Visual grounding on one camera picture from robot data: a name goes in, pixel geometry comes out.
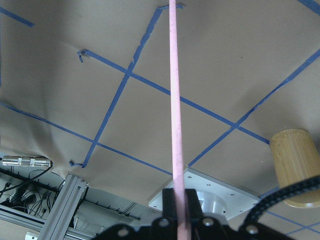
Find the aluminium frame post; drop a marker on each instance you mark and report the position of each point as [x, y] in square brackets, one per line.
[57, 223]

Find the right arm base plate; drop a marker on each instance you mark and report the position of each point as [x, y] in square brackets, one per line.
[218, 197]

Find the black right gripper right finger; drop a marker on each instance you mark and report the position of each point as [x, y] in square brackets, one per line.
[193, 211]

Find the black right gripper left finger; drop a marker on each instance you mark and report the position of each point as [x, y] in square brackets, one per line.
[169, 221]

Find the pink chopstick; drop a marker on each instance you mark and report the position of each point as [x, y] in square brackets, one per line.
[183, 227]

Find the silver cable connector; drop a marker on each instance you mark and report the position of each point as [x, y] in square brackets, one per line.
[26, 161]

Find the bamboo chopstick holder cup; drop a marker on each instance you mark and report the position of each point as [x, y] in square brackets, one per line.
[295, 156]

